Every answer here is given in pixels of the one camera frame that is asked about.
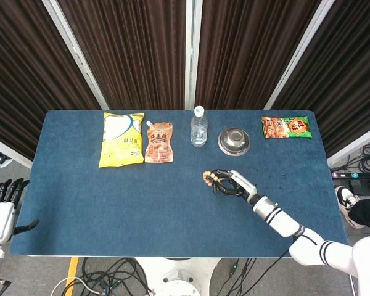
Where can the dark brown curtain panel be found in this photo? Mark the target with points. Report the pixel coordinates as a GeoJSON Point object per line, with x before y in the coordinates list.
{"type": "Point", "coordinates": [246, 55]}
{"type": "Point", "coordinates": [348, 77]}
{"type": "Point", "coordinates": [24, 77]}
{"type": "Point", "coordinates": [132, 55]}

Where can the black trouser leg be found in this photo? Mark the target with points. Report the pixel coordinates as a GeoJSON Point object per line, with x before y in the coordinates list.
{"type": "Point", "coordinates": [368, 212]}

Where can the yellow floor tape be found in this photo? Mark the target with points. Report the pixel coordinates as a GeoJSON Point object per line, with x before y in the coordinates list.
{"type": "Point", "coordinates": [71, 271]}

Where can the black foot pedals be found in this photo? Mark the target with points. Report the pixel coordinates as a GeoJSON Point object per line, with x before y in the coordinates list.
{"type": "Point", "coordinates": [367, 186]}

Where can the clear plastic water bottle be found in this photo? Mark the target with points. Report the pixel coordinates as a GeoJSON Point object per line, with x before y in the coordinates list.
{"type": "Point", "coordinates": [198, 129]}

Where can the orange spout pouch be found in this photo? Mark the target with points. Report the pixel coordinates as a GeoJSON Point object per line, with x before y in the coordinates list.
{"type": "Point", "coordinates": [159, 143]}

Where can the white black sneaker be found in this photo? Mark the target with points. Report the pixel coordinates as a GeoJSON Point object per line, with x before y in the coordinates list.
{"type": "Point", "coordinates": [345, 200]}

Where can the stainless steel bowl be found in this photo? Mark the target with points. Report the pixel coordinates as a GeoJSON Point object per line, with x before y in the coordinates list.
{"type": "Point", "coordinates": [233, 141]}

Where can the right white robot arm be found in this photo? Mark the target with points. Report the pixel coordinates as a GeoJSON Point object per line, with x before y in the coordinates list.
{"type": "Point", "coordinates": [283, 222]}

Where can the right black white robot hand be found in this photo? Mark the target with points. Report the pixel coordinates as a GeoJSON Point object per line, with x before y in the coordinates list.
{"type": "Point", "coordinates": [239, 186]}

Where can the white frame rail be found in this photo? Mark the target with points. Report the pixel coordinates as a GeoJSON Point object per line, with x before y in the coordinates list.
{"type": "Point", "coordinates": [9, 151]}
{"type": "Point", "coordinates": [354, 145]}

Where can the white frame post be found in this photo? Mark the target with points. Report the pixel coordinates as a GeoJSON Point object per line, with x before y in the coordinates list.
{"type": "Point", "coordinates": [77, 55]}
{"type": "Point", "coordinates": [192, 55]}
{"type": "Point", "coordinates": [299, 52]}

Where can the yellow white snack bag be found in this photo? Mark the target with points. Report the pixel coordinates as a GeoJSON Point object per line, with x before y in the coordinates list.
{"type": "Point", "coordinates": [120, 140]}

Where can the white shoe on floor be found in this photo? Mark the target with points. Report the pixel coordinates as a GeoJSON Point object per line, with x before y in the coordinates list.
{"type": "Point", "coordinates": [5, 161]}

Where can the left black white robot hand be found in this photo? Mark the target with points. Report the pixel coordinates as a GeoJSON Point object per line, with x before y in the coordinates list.
{"type": "Point", "coordinates": [0, 220]}

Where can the blue table cloth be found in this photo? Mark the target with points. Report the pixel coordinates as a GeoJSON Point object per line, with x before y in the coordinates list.
{"type": "Point", "coordinates": [126, 209]}

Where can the white pedestal base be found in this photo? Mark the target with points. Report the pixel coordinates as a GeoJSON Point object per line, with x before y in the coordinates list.
{"type": "Point", "coordinates": [179, 277]}

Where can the green orange snack packet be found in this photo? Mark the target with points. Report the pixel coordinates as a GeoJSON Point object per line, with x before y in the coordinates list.
{"type": "Point", "coordinates": [285, 127]}

